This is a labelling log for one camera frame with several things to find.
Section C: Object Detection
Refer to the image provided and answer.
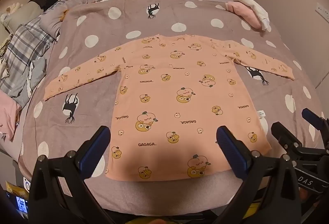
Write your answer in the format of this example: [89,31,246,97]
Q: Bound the pink folded cloth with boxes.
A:
[225,1,262,29]

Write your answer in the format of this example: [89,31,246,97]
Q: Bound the white folded cloth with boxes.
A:
[229,0,270,32]

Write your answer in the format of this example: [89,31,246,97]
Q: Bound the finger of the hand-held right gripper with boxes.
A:
[301,108,329,133]
[271,122,313,161]

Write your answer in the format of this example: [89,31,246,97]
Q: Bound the grey plaid quilt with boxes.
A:
[0,0,68,107]

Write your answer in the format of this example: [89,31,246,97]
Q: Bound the pink cartoon print shirt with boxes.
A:
[43,35,295,182]

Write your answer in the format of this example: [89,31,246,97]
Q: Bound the white wall socket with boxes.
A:
[316,2,329,21]

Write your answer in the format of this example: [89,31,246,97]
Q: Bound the device with lit screen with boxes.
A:
[5,189,29,219]

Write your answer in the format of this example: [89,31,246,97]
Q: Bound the yellow packet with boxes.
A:
[6,181,29,195]

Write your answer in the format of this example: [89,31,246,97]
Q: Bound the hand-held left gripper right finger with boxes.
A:
[216,125,302,224]

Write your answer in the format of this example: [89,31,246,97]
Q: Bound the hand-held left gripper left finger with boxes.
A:
[28,125,121,224]

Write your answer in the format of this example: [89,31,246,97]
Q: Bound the grey pillow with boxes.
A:
[2,1,45,34]

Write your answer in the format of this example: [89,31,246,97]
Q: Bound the pink garment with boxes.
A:
[0,90,22,141]

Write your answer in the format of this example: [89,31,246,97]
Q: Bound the polka dot purple blanket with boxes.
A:
[19,0,325,210]

